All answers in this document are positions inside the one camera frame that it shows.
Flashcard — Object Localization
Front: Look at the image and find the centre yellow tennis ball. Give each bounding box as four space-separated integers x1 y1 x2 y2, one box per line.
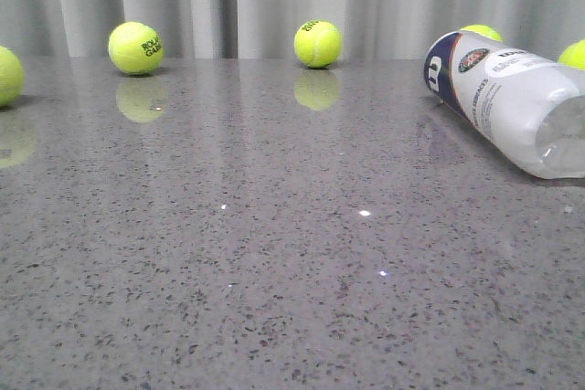
293 20 343 69

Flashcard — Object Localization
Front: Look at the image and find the Roland Garros yellow tennis ball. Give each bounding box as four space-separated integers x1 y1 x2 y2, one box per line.
108 21 165 75

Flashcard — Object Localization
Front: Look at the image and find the white blue tennis ball can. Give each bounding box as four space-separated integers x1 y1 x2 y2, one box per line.
422 30 584 179

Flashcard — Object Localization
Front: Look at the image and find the Wilson yellow tennis ball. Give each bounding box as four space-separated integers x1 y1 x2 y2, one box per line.
461 24 503 42

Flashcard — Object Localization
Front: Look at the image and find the far-right yellow tennis ball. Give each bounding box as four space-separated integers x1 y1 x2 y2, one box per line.
558 39 585 70

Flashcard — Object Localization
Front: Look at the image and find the far-left yellow tennis ball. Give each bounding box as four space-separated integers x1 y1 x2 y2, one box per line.
0 47 25 108

